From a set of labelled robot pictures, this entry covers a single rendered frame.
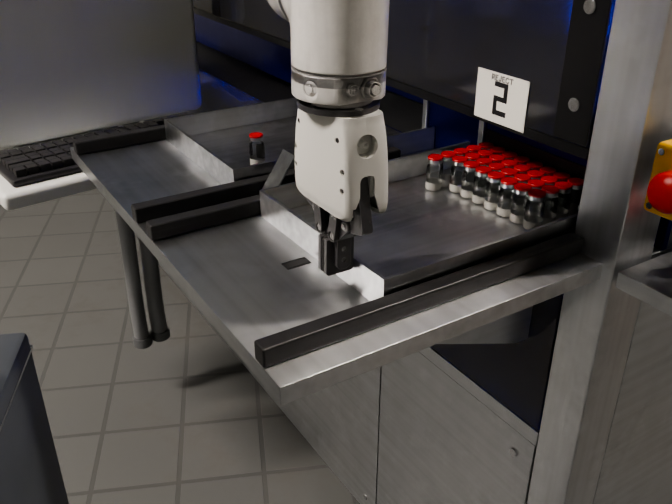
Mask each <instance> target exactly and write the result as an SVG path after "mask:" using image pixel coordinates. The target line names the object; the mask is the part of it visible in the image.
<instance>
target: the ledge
mask: <svg viewBox="0 0 672 504"><path fill-rule="evenodd" d="M616 288H618V289H620V290H622V291H624V292H626V293H628V294H630V295H631V296H633V297H635V298H637V299H639V300H641V301H643V302H645V303H647V304H649V305H651V306H652V307H654V308H656V309H658V310H660V311H662V312H664V313H666V314H668V315H670V316H672V251H670V252H668V253H665V254H663V255H660V256H658V257H655V258H653V259H650V260H648V261H645V262H643V263H640V264H638V265H635V266H633V267H630V268H628V269H625V270H623V271H620V272H619V273H618V278H617V283H616Z"/></svg>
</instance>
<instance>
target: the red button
mask: <svg viewBox="0 0 672 504"><path fill-rule="evenodd" d="M647 197H648V200H649V202H650V204H651V205H652V207H653V208H654V209H656V210H657V211H659V212H661V213H663V214H668V215H671V214H672V170H668V171H665V172H662V173H659V174H657V175H655V176H654V177H653V178H652V179H651V181H650V183H649V185H648V188H647Z"/></svg>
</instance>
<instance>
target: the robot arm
mask: <svg viewBox="0 0 672 504"><path fill-rule="evenodd" d="M267 2H268V3H269V5H270V6H271V8H272V9H273V10H274V11H275V12H276V13H277V14H278V15H279V16H280V17H281V18H283V19H284V20H286V21H287V22H289V23H290V37H291V91H292V95H293V96H294V97H295V98H297V107H298V111H297V120H296V134H295V179H296V186H297V188H298V190H299V191H300V192H301V193H302V194H303V195H304V196H305V198H306V200H307V201H308V202H309V203H310V204H311V205H312V208H313V210H314V216H315V227H316V230H317V232H318V233H322V234H319V235H318V268H319V269H320V270H321V271H324V273H325V274H326V275H327V276H331V275H334V274H337V273H341V272H344V271H347V270H350V269H352V268H353V257H354V236H357V235H358V236H362V235H366V234H370V233H372V232H373V223H372V214H371V210H372V211H374V212H376V213H379V214H381V213H384V212H385V211H386V209H387V203H388V151H387V137H386V129H385V122H384V116H383V112H382V111H381V110H379V108H380V99H382V98H383V97H384V96H385V91H386V70H387V47H388V26H389V4H390V0H267Z"/></svg>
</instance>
